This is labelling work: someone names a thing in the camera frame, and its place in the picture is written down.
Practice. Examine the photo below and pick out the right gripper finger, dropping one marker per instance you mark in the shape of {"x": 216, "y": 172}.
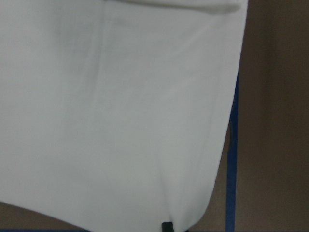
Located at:
{"x": 167, "y": 227}

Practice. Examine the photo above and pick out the white long-sleeve printed shirt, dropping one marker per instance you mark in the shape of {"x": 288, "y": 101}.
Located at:
{"x": 113, "y": 113}

